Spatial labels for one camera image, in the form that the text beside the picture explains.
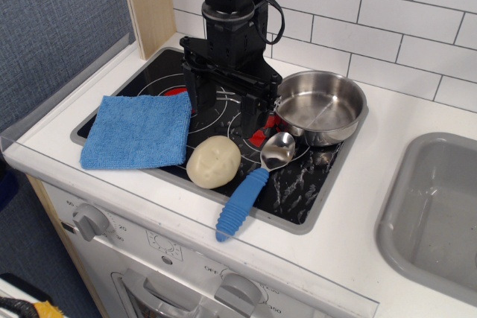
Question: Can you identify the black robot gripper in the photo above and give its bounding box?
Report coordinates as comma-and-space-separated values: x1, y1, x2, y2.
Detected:
180, 22, 282, 139

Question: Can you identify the pale yellow toy potato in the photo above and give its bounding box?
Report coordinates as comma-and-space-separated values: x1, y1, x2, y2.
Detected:
186, 136, 241, 189

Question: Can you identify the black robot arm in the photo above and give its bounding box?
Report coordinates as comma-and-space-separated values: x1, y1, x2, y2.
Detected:
180, 0, 282, 139

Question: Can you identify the black toy stove top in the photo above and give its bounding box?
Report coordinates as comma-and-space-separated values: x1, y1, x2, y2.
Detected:
70, 47, 351, 236

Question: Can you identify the small stainless steel pot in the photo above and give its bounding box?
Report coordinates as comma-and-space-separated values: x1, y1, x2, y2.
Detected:
214, 70, 370, 147

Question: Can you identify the blue microfiber cloth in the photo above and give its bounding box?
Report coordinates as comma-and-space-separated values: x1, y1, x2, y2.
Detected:
80, 92, 192, 170

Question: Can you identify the grey left oven knob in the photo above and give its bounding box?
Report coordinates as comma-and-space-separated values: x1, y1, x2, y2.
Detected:
73, 203, 110, 242

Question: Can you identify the grey oven knob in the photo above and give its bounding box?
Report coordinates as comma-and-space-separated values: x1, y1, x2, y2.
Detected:
73, 203, 110, 242
214, 273, 262, 317

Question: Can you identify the white toy oven front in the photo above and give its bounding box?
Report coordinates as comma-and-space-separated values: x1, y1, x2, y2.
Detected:
44, 185, 378, 317

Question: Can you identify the grey right oven knob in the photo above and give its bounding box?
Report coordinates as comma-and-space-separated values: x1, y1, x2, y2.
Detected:
214, 273, 262, 317

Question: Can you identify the grey plastic sink basin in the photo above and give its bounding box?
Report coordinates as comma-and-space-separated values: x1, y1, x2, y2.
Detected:
376, 133, 476, 305

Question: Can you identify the yellow and black object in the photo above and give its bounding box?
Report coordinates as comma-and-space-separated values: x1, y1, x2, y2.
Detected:
1, 296, 64, 318

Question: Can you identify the blue handled metal spoon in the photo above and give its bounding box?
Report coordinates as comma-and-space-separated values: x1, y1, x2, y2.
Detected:
215, 132, 295, 242

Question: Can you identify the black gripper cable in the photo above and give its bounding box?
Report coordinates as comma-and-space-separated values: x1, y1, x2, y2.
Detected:
256, 0, 286, 45

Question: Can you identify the light wooden side post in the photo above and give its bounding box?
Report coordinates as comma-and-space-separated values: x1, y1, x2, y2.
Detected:
127, 0, 177, 60

